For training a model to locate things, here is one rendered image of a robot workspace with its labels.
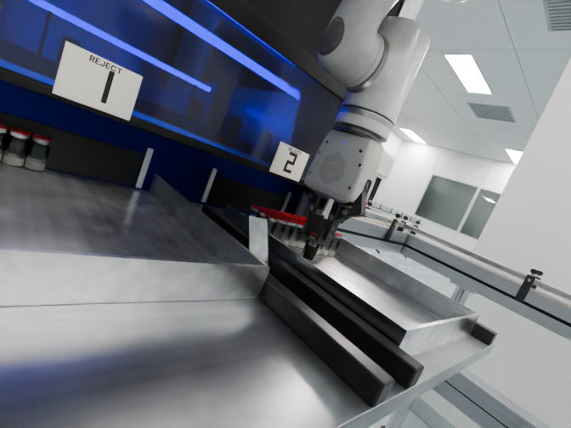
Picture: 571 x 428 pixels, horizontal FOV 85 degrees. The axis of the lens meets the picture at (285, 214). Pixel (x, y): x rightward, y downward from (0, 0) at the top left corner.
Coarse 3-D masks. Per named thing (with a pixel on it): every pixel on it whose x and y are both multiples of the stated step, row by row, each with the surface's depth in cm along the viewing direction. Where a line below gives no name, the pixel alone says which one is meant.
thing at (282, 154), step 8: (280, 144) 59; (280, 152) 60; (288, 152) 61; (296, 152) 62; (280, 160) 60; (296, 160) 63; (304, 160) 64; (272, 168) 60; (280, 168) 61; (288, 168) 62; (296, 168) 64; (288, 176) 63; (296, 176) 64
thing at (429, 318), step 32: (288, 256) 41; (320, 256) 57; (352, 256) 63; (352, 288) 46; (384, 288) 53; (416, 288) 54; (384, 320) 30; (416, 320) 44; (448, 320) 37; (416, 352) 33
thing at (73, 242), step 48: (0, 192) 32; (48, 192) 36; (96, 192) 43; (144, 192) 53; (0, 240) 24; (48, 240) 26; (96, 240) 30; (144, 240) 34; (192, 240) 40; (0, 288) 18; (48, 288) 19; (96, 288) 21; (144, 288) 23; (192, 288) 26; (240, 288) 29
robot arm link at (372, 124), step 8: (344, 112) 45; (352, 112) 44; (360, 112) 44; (368, 112) 43; (336, 120) 47; (344, 120) 45; (352, 120) 44; (360, 120) 44; (368, 120) 44; (376, 120) 44; (384, 120) 44; (352, 128) 45; (360, 128) 45; (368, 128) 44; (376, 128) 44; (384, 128) 44; (392, 128) 46; (376, 136) 46; (384, 136) 45
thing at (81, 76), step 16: (64, 48) 35; (80, 48) 36; (64, 64) 36; (80, 64) 36; (96, 64) 37; (112, 64) 38; (64, 80) 36; (80, 80) 37; (96, 80) 38; (128, 80) 40; (64, 96) 37; (80, 96) 38; (96, 96) 38; (112, 96) 40; (128, 96) 41; (112, 112) 40; (128, 112) 41
